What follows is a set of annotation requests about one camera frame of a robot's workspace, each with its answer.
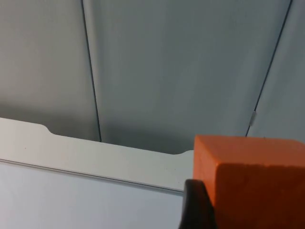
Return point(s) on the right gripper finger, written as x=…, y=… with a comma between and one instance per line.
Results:
x=196, y=205

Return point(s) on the orange cube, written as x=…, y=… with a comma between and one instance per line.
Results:
x=252, y=190

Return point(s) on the grey-framed whiteboard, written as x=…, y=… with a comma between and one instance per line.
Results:
x=83, y=202

